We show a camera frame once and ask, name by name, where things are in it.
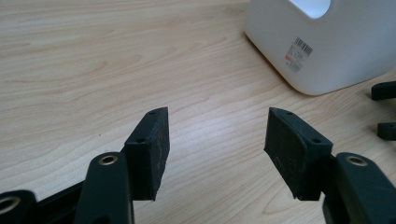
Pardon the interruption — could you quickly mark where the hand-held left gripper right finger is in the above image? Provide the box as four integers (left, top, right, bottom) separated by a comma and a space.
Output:
263, 106, 334, 202

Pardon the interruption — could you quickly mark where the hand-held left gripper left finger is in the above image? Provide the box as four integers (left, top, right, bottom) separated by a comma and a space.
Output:
122, 106, 171, 202

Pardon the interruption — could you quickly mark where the white plastic bin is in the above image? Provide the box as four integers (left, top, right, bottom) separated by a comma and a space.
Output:
244, 0, 396, 96

